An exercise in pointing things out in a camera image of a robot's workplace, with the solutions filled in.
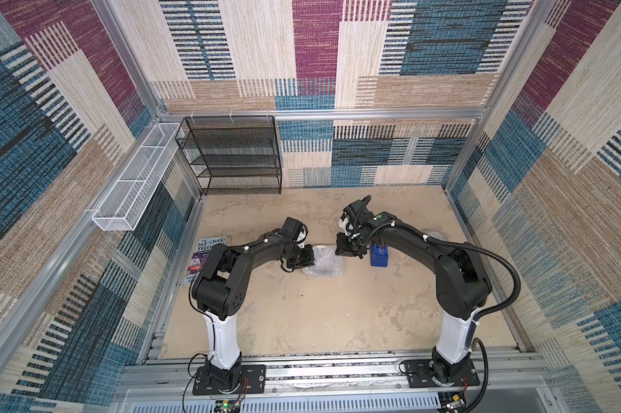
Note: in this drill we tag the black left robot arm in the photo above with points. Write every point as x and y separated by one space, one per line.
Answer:
220 288

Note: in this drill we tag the clear bubble wrap sheet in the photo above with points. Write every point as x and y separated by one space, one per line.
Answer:
326 262

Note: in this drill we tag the Treehouse paperback book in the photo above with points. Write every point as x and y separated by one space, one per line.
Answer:
200 256

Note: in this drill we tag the blue tape dispenser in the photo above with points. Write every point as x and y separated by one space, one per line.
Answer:
379 256

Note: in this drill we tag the black mesh shelf rack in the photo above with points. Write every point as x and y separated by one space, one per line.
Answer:
233 155

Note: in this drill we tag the aluminium front rail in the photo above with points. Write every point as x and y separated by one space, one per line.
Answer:
350 382

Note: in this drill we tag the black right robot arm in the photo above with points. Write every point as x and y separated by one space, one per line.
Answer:
462 284

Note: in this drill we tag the clear packing tape roll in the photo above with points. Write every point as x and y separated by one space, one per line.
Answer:
435 234

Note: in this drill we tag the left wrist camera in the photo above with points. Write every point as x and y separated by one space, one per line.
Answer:
292 228

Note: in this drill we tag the white wire mesh basket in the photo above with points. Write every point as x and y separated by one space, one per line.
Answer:
125 203

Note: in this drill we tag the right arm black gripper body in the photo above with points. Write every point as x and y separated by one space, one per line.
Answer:
349 245

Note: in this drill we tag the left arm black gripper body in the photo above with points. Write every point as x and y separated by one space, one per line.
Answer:
302 258

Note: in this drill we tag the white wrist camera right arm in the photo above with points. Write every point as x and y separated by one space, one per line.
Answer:
350 221

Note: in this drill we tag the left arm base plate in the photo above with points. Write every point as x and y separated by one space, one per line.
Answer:
210 380

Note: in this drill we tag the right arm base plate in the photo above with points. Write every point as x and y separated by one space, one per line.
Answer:
423 373

